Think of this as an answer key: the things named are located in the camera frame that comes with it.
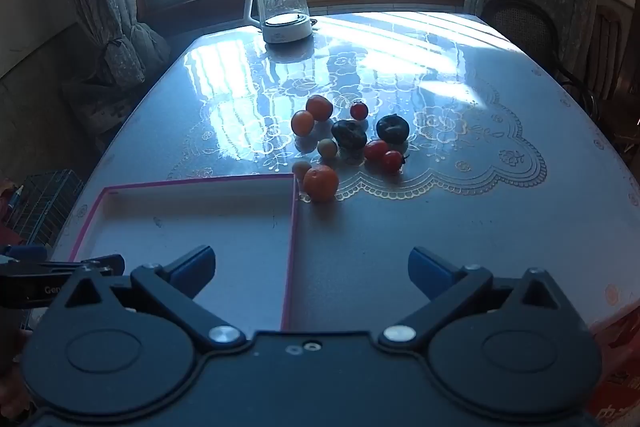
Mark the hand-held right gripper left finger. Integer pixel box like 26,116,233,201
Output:
47,245,251,353

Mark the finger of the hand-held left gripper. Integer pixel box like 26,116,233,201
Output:
37,254,126,279
0,246,49,263

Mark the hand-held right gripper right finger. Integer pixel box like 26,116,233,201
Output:
377,247,583,353

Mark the white box with pink rim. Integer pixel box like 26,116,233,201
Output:
68,173,301,332

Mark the large orange tangerine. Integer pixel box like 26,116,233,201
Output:
303,165,340,202

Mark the dark mangosteen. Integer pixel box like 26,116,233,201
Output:
331,119,368,150
376,114,411,144

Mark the red cloth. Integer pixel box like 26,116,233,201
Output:
0,177,28,249

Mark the grey patterned sack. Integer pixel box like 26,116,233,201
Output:
62,64,148,135

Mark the small orange tangerine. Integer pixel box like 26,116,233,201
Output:
306,95,334,122
291,110,316,138

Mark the red printed packaging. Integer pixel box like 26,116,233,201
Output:
585,302,640,427

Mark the glass kettle with white base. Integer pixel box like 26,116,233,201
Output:
244,0,315,45

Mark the dark woven-back chair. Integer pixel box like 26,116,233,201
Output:
480,0,562,70

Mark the brown wooden chair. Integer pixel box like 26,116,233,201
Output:
582,4,640,150

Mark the blue wire cage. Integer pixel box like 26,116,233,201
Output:
7,169,85,249

